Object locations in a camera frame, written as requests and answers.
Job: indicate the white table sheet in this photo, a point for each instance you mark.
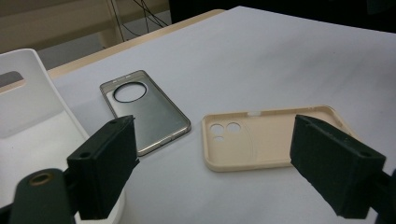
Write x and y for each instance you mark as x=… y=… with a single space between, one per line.
x=249 y=62

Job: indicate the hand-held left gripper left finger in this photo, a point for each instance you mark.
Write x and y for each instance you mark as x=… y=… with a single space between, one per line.
x=102 y=168

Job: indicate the white plastic storage box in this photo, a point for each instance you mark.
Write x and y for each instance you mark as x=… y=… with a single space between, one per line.
x=31 y=109

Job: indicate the beige phone case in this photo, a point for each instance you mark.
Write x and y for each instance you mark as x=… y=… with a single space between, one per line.
x=249 y=149

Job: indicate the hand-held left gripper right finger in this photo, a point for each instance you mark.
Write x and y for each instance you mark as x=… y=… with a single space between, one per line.
x=333 y=168

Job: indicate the grey phone case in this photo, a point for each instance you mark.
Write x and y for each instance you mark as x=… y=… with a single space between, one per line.
x=155 y=118

